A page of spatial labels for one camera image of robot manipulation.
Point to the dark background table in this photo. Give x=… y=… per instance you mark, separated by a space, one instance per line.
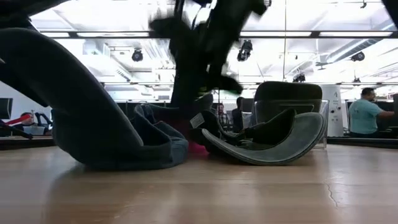
x=357 y=142

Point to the person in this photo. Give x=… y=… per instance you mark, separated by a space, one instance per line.
x=25 y=119
x=363 y=115
x=237 y=115
x=222 y=115

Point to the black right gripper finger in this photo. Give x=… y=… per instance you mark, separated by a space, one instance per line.
x=228 y=85
x=189 y=93

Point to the black metal background frame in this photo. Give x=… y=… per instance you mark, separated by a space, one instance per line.
x=140 y=83

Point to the white cylindrical machine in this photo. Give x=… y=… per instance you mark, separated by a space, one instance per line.
x=334 y=109

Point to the clear plastic bin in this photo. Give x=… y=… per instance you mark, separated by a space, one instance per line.
x=326 y=124

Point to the black monitor screen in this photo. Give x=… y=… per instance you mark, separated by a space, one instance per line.
x=6 y=108

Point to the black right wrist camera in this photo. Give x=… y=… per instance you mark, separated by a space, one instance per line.
x=161 y=28

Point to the blue denim cap hat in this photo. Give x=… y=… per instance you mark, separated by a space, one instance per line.
x=77 y=109

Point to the red plastic bin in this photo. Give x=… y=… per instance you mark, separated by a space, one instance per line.
x=197 y=147

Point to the black overhead frame beam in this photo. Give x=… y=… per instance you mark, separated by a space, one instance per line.
x=72 y=34

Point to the background black robot arm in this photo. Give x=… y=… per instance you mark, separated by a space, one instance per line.
x=43 y=119

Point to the white tub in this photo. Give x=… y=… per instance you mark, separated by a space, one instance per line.
x=34 y=130

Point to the black partition panel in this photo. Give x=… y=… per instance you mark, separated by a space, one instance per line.
x=124 y=109

